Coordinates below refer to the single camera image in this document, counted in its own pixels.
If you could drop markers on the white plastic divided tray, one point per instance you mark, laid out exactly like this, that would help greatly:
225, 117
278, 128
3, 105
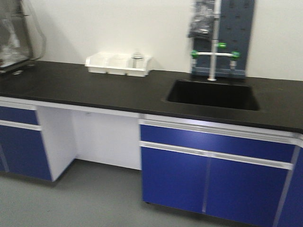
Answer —
117, 63

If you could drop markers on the clear glass flask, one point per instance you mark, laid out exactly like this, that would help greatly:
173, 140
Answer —
138, 59

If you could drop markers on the black lab sink basin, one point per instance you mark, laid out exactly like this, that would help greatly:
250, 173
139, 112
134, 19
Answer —
231, 96

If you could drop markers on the white lab faucet green knobs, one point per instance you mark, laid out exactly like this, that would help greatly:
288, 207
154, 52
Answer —
215, 44

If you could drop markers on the dark plastic bag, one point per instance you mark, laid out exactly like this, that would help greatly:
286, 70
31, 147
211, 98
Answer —
202, 22

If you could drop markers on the blue base cabinet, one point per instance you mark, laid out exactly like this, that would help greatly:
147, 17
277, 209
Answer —
22, 150
242, 174

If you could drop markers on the grey pegboard drying rack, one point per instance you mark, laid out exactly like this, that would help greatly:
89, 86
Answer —
235, 30

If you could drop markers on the clear enclosure equipment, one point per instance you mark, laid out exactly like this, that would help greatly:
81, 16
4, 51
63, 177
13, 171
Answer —
16, 47

